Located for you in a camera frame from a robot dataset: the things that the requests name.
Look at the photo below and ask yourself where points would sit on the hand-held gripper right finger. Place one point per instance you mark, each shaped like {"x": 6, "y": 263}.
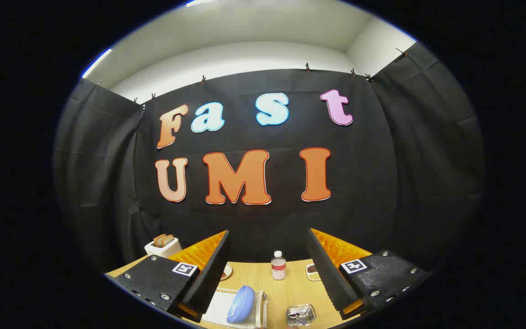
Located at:
{"x": 329, "y": 274}

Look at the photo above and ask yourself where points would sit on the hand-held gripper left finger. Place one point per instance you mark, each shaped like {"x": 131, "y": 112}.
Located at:
{"x": 215, "y": 274}

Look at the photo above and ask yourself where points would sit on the blue plate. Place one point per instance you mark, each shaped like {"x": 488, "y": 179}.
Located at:
{"x": 240, "y": 304}

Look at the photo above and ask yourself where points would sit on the beige round plate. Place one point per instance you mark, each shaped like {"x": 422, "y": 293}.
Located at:
{"x": 227, "y": 273}

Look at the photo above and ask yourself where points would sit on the white divided tray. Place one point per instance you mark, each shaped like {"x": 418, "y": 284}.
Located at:
{"x": 311, "y": 273}

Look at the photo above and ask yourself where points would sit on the clear plastic bottle red label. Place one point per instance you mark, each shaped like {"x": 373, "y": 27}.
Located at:
{"x": 278, "y": 269}

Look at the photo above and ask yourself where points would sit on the white toaster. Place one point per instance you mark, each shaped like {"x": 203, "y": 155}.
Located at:
{"x": 165, "y": 250}

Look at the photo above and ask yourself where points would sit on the toasted bread slice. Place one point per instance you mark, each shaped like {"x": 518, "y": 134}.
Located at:
{"x": 163, "y": 240}

